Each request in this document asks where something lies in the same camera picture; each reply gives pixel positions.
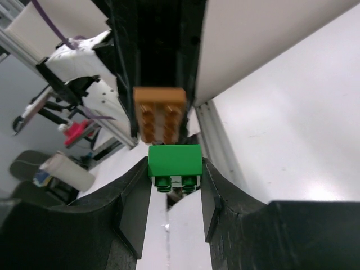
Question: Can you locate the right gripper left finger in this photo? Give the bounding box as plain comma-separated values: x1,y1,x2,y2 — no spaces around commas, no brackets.
1,157,152,269

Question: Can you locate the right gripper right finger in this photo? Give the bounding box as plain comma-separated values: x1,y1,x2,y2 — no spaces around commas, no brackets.
200,159,359,269

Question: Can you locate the green small lego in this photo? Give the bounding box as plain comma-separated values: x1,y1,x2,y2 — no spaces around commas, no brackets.
148,144,203,194

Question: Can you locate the brown lego brick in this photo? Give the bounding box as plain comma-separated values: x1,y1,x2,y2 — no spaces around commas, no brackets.
133,86,186,145

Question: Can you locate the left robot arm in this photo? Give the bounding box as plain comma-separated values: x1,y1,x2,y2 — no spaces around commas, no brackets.
94,1,206,137

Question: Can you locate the paper towel roll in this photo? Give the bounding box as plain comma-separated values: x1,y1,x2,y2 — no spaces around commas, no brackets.
39,151,95,192

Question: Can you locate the red object in background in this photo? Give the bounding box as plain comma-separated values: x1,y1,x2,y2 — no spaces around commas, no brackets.
63,120,91,146

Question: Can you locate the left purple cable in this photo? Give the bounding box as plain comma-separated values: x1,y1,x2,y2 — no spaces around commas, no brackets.
30,0,85,50

